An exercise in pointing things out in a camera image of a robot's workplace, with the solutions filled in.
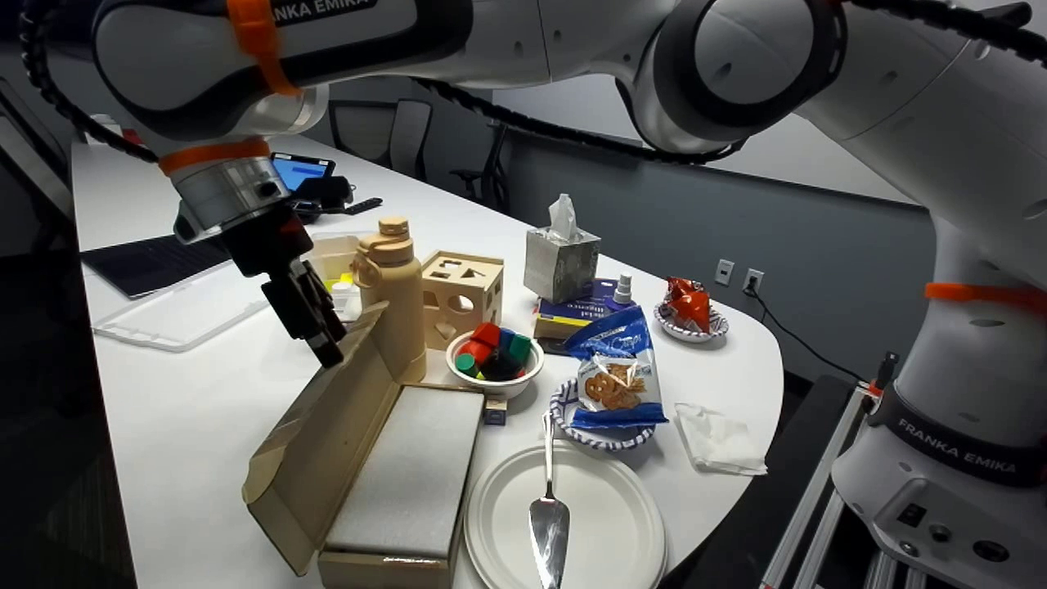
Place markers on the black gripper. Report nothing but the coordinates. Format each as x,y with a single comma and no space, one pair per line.
266,241

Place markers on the brown cardboard box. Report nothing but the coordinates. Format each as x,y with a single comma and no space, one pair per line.
330,437

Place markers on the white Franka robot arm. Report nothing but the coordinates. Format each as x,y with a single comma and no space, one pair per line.
984,380

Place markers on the yellow and blue box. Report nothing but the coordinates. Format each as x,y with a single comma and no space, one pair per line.
557,328

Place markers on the grey tissue box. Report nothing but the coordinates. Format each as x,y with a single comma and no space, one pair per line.
557,266

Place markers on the tan water bottle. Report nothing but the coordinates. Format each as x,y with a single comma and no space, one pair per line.
398,305

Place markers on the black remote control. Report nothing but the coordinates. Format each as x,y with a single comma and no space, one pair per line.
361,205

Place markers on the clear plastic tray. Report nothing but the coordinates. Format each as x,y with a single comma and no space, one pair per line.
176,314

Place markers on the black tablet blue screen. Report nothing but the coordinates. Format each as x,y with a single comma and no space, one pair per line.
302,172

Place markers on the red toy block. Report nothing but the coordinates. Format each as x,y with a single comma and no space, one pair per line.
487,336

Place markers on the black laptop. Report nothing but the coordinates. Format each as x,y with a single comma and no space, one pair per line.
143,261

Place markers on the white foam insert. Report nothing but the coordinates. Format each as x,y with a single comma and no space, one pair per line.
411,469

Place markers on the white bowl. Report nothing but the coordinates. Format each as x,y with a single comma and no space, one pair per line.
493,387

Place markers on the black office chair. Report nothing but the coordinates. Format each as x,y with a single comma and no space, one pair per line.
361,128
493,180
413,135

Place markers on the small wooden block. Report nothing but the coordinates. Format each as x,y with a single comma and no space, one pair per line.
496,410

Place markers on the green toy block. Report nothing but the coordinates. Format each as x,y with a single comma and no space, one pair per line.
517,346

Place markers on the clear blue snack bag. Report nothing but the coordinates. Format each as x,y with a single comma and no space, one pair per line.
615,342

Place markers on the blue patterned paper plate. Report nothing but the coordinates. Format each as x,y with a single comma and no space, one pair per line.
595,439

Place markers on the small white bottle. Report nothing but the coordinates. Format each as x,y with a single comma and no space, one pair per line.
623,292

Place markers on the metal cake server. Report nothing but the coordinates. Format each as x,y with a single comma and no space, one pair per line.
548,531

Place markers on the grey leaning board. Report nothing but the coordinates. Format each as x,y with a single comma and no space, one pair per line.
26,151

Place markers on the large white paper plate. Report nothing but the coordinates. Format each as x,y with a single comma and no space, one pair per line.
611,512

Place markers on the small white saucer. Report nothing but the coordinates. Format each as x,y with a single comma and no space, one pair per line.
712,332

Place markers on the white paper napkin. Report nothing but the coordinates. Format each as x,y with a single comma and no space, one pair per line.
721,437

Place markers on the white whiteboard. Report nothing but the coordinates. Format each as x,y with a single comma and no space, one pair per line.
829,165

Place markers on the white wall outlet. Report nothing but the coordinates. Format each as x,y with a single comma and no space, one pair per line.
723,269
753,278

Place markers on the metal robot stand frame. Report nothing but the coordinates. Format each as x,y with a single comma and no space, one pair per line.
829,478

